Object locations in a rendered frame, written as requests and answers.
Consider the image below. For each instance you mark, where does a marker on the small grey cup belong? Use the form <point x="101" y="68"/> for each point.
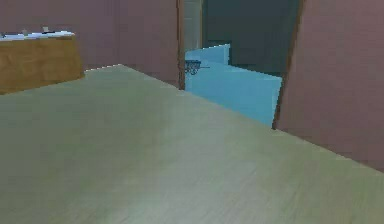
<point x="24" y="32"/>

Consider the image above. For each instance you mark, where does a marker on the brown wooden cabinet white top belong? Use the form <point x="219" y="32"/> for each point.
<point x="36" y="61"/>

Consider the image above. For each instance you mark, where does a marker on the small white box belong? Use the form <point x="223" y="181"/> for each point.
<point x="45" y="29"/>

